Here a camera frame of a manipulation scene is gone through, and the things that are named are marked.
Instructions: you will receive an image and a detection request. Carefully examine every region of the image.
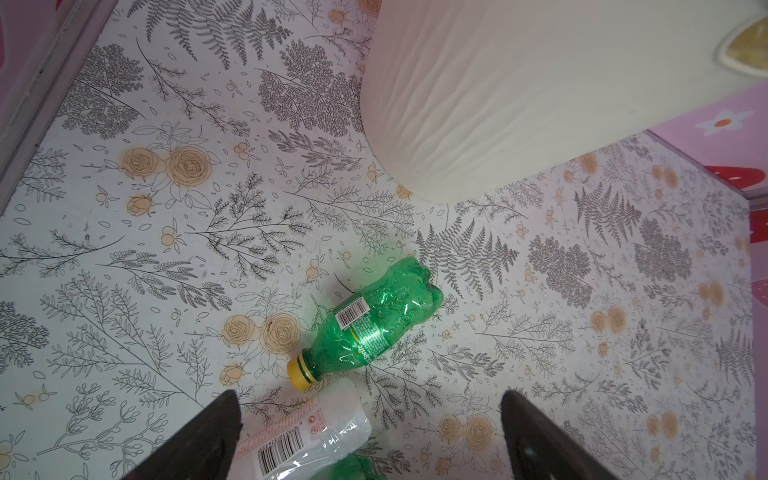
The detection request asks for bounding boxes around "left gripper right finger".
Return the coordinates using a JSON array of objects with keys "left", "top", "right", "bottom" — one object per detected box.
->
[{"left": 500, "top": 390, "right": 616, "bottom": 479}]

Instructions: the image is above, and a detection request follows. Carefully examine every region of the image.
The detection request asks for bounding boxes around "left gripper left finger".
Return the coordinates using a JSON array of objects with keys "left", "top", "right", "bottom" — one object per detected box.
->
[{"left": 124, "top": 390, "right": 242, "bottom": 480}]

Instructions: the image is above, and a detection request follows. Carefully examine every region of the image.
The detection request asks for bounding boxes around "white plastic waste bin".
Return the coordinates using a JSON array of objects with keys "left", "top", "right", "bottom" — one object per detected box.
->
[{"left": 360, "top": 1, "right": 767, "bottom": 203}]

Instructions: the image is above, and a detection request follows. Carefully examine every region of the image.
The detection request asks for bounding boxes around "yellow bin liner bag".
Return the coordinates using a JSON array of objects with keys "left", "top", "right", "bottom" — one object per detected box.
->
[{"left": 726, "top": 25, "right": 767, "bottom": 70}]

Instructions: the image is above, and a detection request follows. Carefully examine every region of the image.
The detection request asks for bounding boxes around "clear bottle red label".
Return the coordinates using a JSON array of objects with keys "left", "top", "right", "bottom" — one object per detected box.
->
[{"left": 228, "top": 378, "right": 372, "bottom": 479}]

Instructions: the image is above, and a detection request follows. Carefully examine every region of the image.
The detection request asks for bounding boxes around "green bottle lower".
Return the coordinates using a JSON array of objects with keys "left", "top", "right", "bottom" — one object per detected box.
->
[{"left": 327, "top": 454, "right": 387, "bottom": 480}]

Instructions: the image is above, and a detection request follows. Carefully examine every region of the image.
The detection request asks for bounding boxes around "green bottle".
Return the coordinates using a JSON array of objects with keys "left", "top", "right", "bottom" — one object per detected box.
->
[
  {"left": 327, "top": 454, "right": 387, "bottom": 480},
  {"left": 286, "top": 257, "right": 444, "bottom": 391}
]

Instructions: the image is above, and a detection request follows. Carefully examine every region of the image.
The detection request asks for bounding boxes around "green bottle upper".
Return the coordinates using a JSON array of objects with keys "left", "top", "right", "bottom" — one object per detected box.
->
[{"left": 286, "top": 257, "right": 444, "bottom": 391}]

